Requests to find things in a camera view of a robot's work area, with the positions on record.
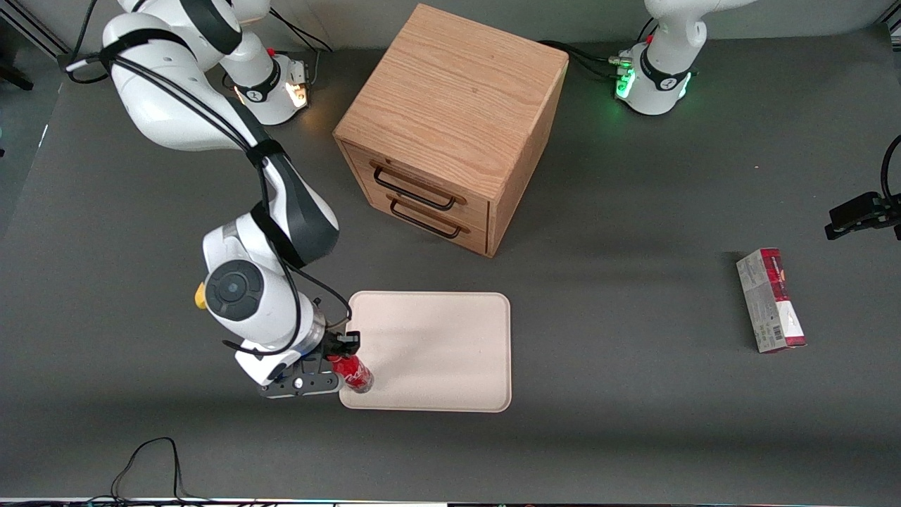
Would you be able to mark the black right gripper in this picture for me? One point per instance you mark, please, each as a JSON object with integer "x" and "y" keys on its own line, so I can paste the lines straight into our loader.
{"x": 333, "y": 346}

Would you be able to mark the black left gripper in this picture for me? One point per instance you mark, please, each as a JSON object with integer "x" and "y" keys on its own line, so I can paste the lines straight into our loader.
{"x": 857, "y": 215}

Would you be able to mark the red coke bottle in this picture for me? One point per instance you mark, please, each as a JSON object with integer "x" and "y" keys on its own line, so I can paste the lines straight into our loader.
{"x": 355, "y": 374}

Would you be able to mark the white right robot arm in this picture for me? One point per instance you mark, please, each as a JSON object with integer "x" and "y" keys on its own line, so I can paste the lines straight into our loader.
{"x": 162, "y": 105}

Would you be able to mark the beige rectangular tray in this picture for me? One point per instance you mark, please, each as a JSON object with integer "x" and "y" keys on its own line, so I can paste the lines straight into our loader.
{"x": 436, "y": 352}

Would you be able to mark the red and grey carton box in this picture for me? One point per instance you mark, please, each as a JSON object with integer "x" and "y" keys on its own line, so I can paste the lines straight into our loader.
{"x": 771, "y": 303}

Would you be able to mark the yellow lemon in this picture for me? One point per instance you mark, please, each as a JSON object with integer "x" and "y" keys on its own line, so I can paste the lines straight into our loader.
{"x": 200, "y": 298}

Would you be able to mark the wooden drawer front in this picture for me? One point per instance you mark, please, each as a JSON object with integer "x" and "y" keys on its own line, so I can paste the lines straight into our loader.
{"x": 473, "y": 234}
{"x": 468, "y": 211}

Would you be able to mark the wooden drawer cabinet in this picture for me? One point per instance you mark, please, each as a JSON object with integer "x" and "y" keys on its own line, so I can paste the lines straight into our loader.
{"x": 457, "y": 91}

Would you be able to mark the black stand leg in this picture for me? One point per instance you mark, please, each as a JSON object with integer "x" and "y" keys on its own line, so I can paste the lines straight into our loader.
{"x": 14, "y": 76}

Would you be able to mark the aluminium frame rail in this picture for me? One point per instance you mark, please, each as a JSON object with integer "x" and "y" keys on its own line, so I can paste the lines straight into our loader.
{"x": 42, "y": 35}
{"x": 894, "y": 28}

